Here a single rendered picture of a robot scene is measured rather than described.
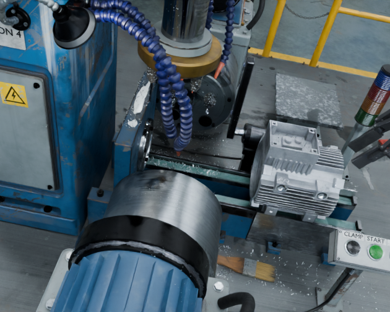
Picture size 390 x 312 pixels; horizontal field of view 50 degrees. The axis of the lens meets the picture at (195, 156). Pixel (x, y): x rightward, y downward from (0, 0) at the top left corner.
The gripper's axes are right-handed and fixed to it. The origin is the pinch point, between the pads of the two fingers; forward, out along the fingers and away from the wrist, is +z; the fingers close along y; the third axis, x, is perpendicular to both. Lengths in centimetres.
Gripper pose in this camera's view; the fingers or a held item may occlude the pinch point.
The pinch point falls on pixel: (365, 149)
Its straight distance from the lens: 102.7
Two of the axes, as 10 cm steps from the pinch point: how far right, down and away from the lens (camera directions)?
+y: -1.3, 6.7, -7.3
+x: 7.7, 5.3, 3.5
